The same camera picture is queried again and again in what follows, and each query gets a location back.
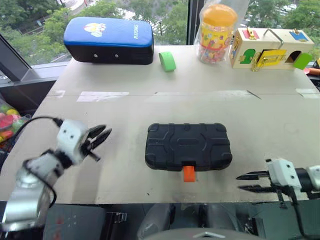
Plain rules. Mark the wooden lock activity box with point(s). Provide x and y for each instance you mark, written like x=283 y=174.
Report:
x=265 y=40

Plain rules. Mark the blue black padded cushion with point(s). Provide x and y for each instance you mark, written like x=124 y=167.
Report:
x=107 y=32

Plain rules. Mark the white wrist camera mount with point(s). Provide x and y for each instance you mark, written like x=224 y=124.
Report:
x=70 y=137
x=285 y=173

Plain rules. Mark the orange cylinder object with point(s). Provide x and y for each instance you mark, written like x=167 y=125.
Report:
x=313 y=71

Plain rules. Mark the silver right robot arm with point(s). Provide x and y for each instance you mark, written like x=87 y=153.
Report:
x=303 y=180

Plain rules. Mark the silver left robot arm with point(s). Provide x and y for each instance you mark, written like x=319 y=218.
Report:
x=25 y=190

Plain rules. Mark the black plastic tool case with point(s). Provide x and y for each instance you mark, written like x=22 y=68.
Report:
x=187 y=145

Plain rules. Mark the dark window frame post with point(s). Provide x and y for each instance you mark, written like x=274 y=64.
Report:
x=195 y=20

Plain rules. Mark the bag of coloured balls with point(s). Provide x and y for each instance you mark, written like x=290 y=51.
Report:
x=7 y=120

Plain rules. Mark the green tape roll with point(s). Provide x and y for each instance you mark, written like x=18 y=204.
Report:
x=168 y=61

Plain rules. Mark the metal clasp bracket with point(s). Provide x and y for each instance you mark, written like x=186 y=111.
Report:
x=116 y=217

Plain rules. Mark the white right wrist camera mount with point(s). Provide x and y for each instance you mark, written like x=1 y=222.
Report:
x=285 y=173

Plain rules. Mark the orange lidded candy jar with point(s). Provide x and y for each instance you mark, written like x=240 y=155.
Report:
x=215 y=37

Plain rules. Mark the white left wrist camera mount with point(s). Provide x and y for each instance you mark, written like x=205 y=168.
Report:
x=70 y=137

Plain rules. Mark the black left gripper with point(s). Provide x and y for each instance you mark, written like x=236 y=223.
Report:
x=87 y=147

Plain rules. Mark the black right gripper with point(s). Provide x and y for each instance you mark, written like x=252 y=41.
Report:
x=280 y=197

